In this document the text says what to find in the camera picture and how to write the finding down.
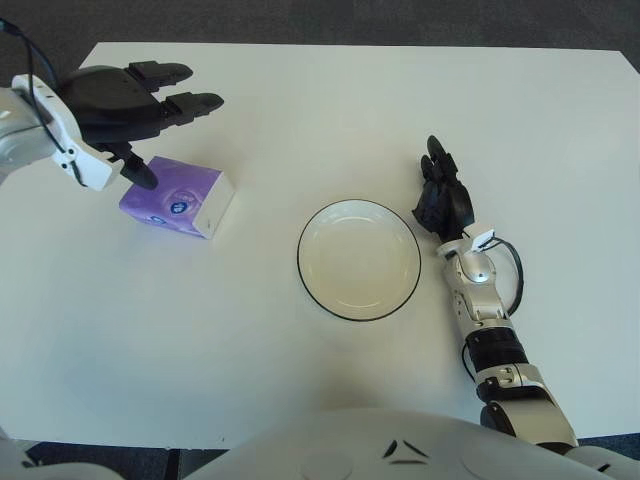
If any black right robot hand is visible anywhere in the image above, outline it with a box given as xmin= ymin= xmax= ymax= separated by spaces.
xmin=411 ymin=134 xmax=475 ymax=242

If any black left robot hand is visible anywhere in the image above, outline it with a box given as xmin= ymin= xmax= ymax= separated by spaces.
xmin=55 ymin=61 xmax=225 ymax=191

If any purple tissue paper pack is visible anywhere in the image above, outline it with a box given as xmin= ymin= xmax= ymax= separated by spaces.
xmin=118 ymin=155 xmax=237 ymax=242

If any white plate with black rim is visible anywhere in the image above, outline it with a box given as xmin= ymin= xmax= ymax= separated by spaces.
xmin=296 ymin=199 xmax=422 ymax=321

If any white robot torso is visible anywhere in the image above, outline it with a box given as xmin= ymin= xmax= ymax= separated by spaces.
xmin=184 ymin=407 xmax=640 ymax=480

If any black table leg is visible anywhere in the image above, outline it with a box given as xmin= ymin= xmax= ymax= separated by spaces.
xmin=164 ymin=446 xmax=234 ymax=480

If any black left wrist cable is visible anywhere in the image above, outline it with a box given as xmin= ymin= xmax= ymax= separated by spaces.
xmin=0 ymin=17 xmax=81 ymax=176

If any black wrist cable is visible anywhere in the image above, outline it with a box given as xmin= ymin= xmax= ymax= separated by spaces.
xmin=492 ymin=238 xmax=525 ymax=316
xmin=0 ymin=17 xmax=81 ymax=176

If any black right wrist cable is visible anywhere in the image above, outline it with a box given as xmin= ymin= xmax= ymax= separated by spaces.
xmin=492 ymin=238 xmax=525 ymax=316

